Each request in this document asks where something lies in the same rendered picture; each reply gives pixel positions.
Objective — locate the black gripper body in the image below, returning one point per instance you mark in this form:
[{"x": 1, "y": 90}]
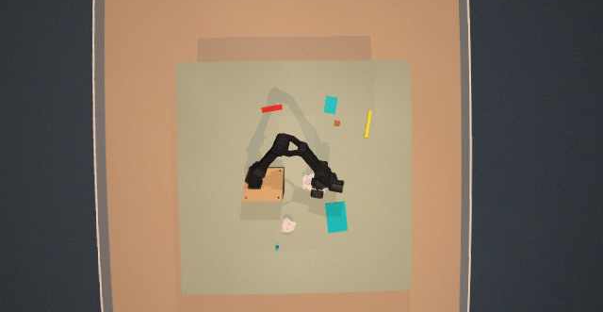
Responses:
[{"x": 316, "y": 193}]

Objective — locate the cyan flat square tile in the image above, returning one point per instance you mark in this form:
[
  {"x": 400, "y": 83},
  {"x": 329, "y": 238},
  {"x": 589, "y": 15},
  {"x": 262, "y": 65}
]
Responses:
[{"x": 330, "y": 104}]

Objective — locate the red flat bar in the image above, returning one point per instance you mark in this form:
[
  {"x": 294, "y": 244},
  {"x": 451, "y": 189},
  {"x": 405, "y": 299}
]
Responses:
[{"x": 272, "y": 108}]

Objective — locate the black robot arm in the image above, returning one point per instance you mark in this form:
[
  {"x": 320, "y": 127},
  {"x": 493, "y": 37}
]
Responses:
[{"x": 325, "y": 178}]

